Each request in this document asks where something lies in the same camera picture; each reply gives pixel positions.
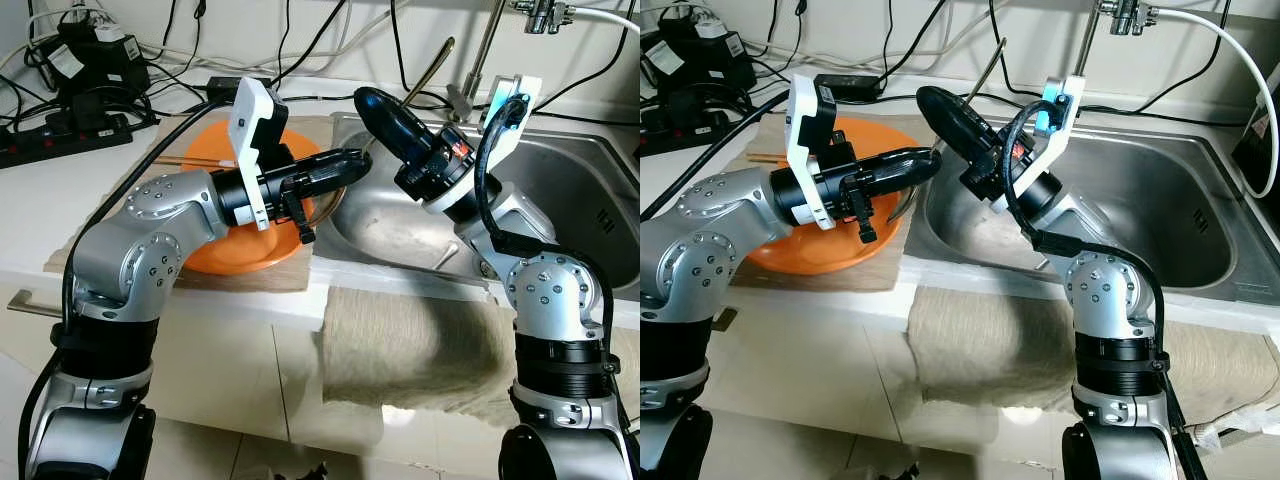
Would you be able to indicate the orange plastic bowl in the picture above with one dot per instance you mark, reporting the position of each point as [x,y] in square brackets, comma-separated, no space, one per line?
[820,257]
[250,252]

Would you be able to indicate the black charger with white label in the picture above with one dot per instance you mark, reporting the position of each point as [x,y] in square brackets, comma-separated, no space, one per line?
[700,65]
[100,70]

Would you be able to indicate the beige towel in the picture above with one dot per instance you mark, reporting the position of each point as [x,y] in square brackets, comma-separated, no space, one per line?
[1000,340]
[420,350]

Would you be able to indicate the metal faucet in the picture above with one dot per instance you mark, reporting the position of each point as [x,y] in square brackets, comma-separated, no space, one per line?
[1090,50]
[488,50]

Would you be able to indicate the white kitchen cabinet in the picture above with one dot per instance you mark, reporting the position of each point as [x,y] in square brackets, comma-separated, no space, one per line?
[830,370]
[230,370]

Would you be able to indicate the stainless steel sink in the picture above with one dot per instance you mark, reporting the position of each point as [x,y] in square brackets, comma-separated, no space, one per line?
[1150,190]
[560,200]

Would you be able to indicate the clear plastic bag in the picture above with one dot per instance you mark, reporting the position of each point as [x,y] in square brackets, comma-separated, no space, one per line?
[1240,430]

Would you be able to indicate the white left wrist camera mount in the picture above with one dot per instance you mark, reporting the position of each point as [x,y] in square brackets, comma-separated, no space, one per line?
[805,120]
[255,115]

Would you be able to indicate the black robot foot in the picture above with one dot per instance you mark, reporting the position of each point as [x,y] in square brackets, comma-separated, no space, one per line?
[305,472]
[897,473]

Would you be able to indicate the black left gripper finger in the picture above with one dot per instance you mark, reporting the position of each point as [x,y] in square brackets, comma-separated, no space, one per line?
[905,162]
[322,186]
[340,162]
[885,187]

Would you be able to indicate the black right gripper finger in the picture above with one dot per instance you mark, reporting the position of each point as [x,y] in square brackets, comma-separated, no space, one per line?
[952,118]
[392,118]

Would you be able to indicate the wooden chopstick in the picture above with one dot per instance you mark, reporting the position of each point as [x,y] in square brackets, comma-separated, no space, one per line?
[765,157]
[195,160]

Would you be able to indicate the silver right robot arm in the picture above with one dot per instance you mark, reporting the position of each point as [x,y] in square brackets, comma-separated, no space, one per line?
[1110,290]
[550,290]

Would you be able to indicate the black power strip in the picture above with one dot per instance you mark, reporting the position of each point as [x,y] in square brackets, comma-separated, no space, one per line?
[60,140]
[680,136]

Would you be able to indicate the black countertop appliance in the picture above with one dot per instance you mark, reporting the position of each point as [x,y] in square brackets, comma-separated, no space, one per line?
[1262,150]

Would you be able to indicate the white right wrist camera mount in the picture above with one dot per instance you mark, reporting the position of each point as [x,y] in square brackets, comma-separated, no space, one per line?
[525,90]
[1065,95]

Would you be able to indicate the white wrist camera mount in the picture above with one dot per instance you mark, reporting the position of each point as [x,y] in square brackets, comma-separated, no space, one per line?
[525,90]
[1065,95]
[805,120]
[255,115]

